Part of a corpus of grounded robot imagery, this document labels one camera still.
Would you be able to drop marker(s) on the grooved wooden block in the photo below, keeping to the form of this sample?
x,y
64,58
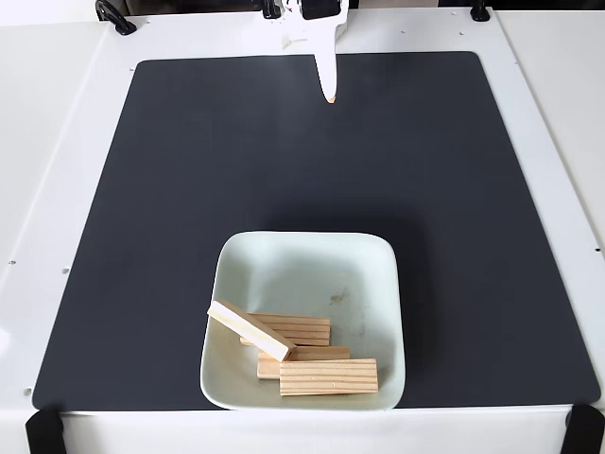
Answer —
x,y
250,328
307,328
329,377

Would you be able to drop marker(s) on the pale green square plate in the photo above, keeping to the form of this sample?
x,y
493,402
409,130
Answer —
x,y
293,269

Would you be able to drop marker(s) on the black table mat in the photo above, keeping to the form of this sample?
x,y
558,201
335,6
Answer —
x,y
142,284

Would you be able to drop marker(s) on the smooth wooden block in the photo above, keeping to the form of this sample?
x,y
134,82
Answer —
x,y
326,352

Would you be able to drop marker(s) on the black table clamp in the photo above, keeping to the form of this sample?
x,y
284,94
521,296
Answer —
x,y
113,16
479,12
269,8

